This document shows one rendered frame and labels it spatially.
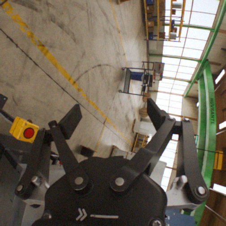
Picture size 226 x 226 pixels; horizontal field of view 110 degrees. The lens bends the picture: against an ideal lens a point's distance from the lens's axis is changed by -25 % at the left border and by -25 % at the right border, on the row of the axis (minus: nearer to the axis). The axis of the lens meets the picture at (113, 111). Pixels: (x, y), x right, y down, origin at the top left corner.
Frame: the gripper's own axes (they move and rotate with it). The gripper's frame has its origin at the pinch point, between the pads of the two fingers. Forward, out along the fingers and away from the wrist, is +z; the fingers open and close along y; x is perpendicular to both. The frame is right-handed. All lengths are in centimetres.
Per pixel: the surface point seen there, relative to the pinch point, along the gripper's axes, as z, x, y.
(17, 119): 13.5, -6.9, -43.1
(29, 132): 11.0, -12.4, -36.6
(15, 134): 7.8, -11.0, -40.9
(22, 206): -9, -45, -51
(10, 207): -12, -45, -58
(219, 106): 585, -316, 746
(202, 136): 467, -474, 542
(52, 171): 16, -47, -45
